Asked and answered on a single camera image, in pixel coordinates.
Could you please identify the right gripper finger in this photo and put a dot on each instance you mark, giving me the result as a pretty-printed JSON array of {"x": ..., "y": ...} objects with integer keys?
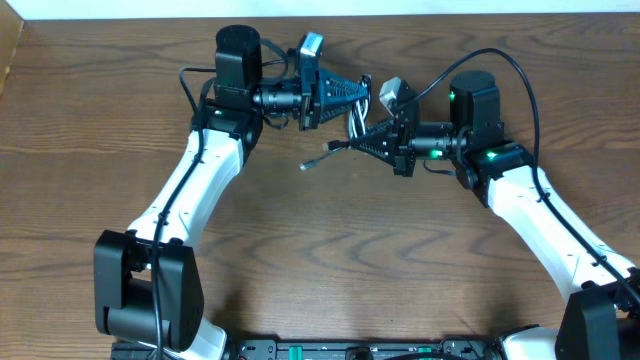
[
  {"x": 381, "y": 146},
  {"x": 386, "y": 130}
]

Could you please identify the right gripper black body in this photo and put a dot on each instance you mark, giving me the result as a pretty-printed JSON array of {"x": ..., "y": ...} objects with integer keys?
[{"x": 407, "y": 146}]

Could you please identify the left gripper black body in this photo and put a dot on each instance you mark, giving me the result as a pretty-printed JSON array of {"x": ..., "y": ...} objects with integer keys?
[{"x": 307, "y": 96}]

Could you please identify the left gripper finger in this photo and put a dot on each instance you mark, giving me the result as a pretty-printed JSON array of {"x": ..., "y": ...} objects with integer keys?
[
  {"x": 330, "y": 110},
  {"x": 334, "y": 88}
]

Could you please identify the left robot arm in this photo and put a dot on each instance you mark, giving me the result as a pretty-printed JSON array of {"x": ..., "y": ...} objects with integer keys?
[{"x": 147, "y": 289}]

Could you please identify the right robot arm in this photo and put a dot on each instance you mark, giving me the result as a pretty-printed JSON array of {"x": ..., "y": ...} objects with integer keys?
[{"x": 601, "y": 320}]

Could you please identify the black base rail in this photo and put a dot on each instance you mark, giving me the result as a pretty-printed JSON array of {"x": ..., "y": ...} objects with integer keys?
[{"x": 454, "y": 347}]

